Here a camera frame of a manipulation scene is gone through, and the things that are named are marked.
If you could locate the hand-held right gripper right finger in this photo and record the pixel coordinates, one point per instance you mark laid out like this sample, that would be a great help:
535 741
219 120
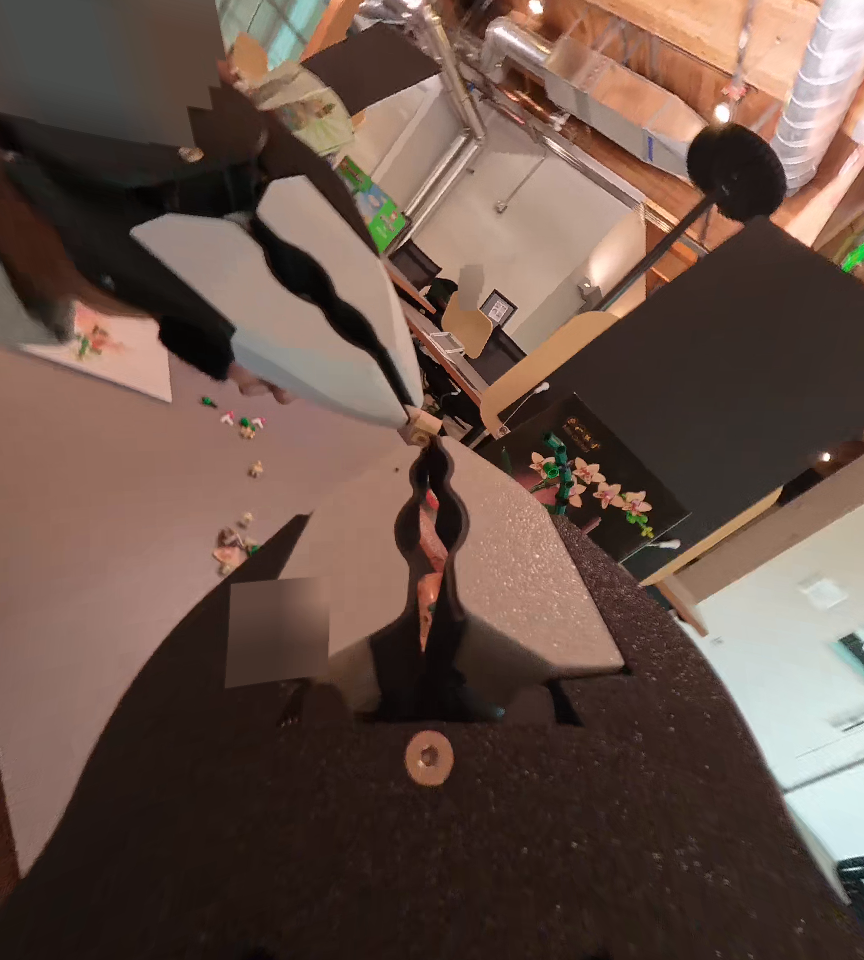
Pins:
522 577

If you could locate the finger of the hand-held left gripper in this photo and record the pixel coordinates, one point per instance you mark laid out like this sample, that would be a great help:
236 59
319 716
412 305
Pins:
357 262
237 285

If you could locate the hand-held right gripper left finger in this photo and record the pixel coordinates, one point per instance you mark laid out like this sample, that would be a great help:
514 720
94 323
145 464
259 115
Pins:
357 540

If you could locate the small tan brick piece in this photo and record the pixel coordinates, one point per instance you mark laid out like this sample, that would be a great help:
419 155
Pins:
424 429

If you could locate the grey desk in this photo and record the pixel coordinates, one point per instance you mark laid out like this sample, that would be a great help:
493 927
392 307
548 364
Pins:
102 487

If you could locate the person's left hand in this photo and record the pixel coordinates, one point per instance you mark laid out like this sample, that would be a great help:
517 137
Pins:
12 225

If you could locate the green toy box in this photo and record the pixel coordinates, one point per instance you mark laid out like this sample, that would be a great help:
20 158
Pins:
383 217

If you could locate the tan plastic chair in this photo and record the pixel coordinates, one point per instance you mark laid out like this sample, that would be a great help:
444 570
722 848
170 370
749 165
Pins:
465 326

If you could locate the pile of small toy bricks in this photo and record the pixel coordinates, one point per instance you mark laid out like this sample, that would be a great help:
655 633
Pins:
229 553

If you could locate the white instruction booklet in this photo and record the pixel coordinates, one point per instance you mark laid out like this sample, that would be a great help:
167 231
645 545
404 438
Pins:
124 367

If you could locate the pale illustrated toy box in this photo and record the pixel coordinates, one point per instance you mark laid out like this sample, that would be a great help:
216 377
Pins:
304 112

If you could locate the black orchid picture box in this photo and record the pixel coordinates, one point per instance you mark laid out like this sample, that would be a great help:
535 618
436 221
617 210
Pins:
641 465

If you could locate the black stand with round disc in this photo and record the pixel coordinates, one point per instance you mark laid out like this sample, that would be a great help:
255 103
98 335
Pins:
735 172

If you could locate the black picture frame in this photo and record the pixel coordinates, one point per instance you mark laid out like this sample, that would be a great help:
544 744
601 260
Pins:
498 307

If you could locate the silver rectangular air duct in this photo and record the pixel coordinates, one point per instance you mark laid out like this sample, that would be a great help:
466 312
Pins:
604 90

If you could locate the silver ribbed air duct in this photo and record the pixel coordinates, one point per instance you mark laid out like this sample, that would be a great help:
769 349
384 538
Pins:
829 82

